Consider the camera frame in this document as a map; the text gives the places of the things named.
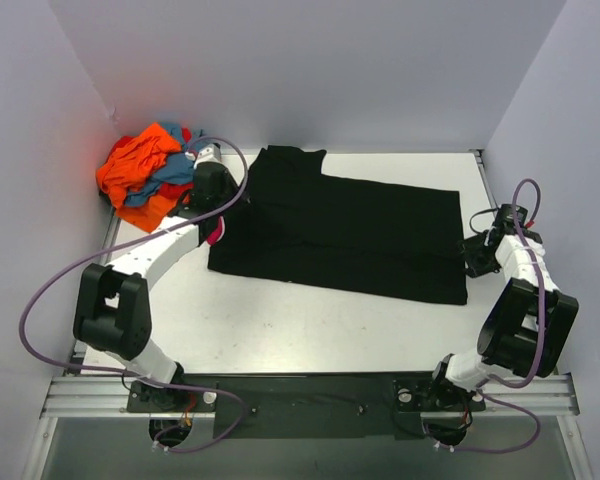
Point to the blue t shirt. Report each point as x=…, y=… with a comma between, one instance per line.
x=184, y=137

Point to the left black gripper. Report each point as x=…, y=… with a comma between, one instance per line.
x=225, y=187

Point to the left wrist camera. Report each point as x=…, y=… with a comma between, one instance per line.
x=211, y=153

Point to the aluminium frame rail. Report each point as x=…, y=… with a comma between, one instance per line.
x=105, y=397

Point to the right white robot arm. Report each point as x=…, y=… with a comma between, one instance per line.
x=525, y=332

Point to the orange t shirt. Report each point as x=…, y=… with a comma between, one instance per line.
x=128, y=169

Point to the black t shirt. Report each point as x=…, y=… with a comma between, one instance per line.
x=304, y=227

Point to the red t shirt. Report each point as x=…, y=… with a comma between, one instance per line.
x=172, y=190

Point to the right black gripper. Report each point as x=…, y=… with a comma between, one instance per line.
x=475, y=254

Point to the pink t shirt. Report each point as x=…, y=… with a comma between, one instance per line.
x=218, y=233

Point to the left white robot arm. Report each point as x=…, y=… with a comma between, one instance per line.
x=113, y=313

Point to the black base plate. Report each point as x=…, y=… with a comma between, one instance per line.
x=407, y=406

